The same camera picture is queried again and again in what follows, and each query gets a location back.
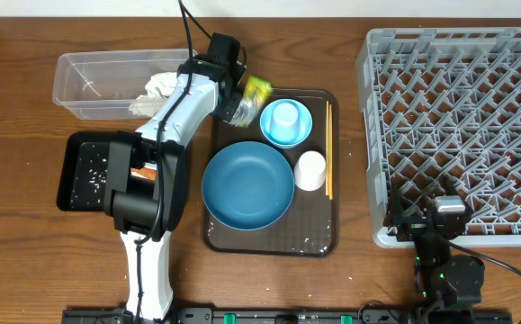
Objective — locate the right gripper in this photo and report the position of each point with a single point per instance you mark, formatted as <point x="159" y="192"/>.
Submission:
<point x="413" y="226"/>

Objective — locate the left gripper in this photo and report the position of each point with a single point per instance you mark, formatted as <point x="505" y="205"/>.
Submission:
<point x="230" y="112"/>

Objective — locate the green and silver wrapper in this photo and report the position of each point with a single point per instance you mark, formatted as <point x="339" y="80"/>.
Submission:
<point x="256" y="92"/>

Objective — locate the white paper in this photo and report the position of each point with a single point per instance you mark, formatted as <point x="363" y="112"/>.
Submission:
<point x="146" y="105"/>
<point x="161" y="85"/>

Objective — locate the large blue plate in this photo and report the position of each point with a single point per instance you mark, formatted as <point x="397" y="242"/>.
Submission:
<point x="248" y="186"/>

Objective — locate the orange carrot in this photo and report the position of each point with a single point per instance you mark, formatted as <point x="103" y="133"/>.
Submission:
<point x="144" y="173"/>

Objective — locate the pile of white rice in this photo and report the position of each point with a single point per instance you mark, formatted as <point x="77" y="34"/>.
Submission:
<point x="90" y="178"/>

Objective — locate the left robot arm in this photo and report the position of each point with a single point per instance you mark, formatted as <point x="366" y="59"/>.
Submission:
<point x="147" y="241"/>

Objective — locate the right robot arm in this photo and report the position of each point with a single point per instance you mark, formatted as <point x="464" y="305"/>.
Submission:
<point x="450" y="284"/>

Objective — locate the grey dishwasher rack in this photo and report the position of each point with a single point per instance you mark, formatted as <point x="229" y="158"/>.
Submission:
<point x="440" y="106"/>

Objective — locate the small light blue bowl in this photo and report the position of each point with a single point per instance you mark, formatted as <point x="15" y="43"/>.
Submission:
<point x="305" y="123"/>

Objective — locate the light blue plastic cup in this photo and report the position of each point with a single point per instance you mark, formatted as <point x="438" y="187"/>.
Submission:
<point x="284" y="124"/>

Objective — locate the left wooden chopstick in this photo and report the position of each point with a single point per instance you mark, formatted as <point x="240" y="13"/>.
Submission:
<point x="327" y="151"/>

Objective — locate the wooden chopstick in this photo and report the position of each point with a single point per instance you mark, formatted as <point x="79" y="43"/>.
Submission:
<point x="331" y="151"/>
<point x="327" y="151"/>

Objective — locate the right wooden chopstick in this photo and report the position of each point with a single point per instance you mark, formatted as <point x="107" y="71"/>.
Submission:
<point x="331" y="151"/>

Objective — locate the dark brown serving tray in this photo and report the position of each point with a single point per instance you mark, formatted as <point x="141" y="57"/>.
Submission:
<point x="309" y="228"/>

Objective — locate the white paper cup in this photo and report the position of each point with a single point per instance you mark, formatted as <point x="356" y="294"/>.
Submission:
<point x="310" y="171"/>

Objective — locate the clear plastic bin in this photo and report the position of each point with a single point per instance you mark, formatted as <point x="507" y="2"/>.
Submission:
<point x="101" y="85"/>

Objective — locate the black tray bin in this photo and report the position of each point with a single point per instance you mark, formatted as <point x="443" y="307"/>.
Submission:
<point x="124" y="194"/>

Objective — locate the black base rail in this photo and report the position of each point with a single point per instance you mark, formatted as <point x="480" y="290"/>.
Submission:
<point x="209" y="316"/>

